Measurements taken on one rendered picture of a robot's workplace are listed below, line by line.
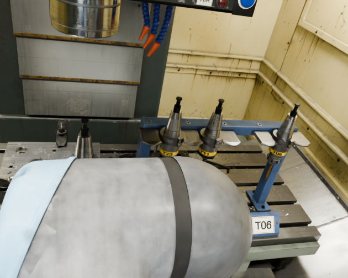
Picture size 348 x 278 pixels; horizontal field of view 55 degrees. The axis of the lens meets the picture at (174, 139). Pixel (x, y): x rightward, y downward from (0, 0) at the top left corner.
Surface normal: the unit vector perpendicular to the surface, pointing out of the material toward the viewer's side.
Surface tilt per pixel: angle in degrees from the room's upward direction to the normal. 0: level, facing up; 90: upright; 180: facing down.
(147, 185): 10
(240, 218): 55
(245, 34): 90
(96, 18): 90
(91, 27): 90
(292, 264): 24
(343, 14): 90
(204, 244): 66
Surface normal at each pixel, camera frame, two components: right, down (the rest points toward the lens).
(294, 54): -0.96, -0.01
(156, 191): 0.25, -0.56
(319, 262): -0.24, -0.74
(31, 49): 0.22, 0.59
